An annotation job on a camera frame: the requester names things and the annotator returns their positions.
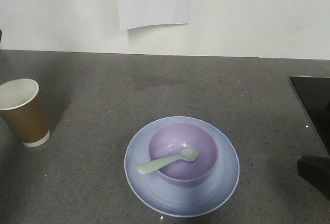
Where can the lilac plastic bowl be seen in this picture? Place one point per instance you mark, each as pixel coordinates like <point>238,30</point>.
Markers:
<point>172,138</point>

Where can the brown paper cup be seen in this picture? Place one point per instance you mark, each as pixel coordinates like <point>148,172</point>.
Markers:
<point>22,110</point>

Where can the light blue plate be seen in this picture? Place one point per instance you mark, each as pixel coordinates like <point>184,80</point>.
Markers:
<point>174,200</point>

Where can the white paper on wall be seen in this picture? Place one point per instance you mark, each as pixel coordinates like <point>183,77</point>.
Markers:
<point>140,13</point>

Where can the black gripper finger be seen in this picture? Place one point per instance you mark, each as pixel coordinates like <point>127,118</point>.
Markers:
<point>315,170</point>

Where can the pale green plastic spoon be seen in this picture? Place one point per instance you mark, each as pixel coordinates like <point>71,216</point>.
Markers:
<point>188,155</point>

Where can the black induction cooktop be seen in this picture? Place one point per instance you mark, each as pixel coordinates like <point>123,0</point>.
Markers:
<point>313,93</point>

